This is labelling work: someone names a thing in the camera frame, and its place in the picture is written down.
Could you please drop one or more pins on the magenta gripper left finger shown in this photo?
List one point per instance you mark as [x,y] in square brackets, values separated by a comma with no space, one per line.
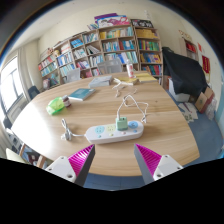
[74,168]

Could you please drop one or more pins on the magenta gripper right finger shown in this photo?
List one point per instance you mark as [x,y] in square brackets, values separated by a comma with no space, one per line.
[154,166]

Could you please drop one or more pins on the green charger plug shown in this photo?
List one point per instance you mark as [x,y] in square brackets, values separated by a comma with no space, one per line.
[121,123]

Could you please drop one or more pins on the white power strip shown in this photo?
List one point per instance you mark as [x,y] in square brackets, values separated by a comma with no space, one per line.
[109,133]

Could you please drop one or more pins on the green plastic bag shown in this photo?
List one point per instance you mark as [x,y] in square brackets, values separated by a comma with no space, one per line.
[55,105]

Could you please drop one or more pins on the small dark jar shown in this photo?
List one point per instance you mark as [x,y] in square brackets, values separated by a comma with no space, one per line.
[66,101]

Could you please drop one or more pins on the teal book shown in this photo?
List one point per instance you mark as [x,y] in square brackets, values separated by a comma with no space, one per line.
[81,94]

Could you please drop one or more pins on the cardboard box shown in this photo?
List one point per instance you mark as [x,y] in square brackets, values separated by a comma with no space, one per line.
[204,99]

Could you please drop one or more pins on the blue chair left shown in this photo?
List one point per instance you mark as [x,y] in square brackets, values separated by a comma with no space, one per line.
[33,92]

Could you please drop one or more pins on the yellow book stack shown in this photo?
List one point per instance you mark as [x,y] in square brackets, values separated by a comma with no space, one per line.
[141,77]

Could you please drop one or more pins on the grey book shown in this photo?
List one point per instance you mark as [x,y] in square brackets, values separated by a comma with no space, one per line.
[100,81]

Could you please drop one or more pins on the grey chair left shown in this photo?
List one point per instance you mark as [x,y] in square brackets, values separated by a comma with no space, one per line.
[73,75]

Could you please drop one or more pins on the grey chair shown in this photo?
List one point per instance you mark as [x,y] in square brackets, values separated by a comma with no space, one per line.
[110,66]
[73,75]

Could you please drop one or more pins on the black cloth covered object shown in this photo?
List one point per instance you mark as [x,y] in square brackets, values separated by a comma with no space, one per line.
[186,73]

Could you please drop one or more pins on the white bottle red label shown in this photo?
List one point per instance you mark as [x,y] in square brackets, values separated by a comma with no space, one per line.
[129,67]

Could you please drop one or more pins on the grey chair centre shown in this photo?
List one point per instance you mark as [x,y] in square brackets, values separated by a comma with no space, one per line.
[110,66]

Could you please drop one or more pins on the window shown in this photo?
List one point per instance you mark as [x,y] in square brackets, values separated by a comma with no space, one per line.
[11,87]

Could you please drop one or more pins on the wooden bookshelf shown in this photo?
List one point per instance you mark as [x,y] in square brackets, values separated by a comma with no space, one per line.
[140,45]

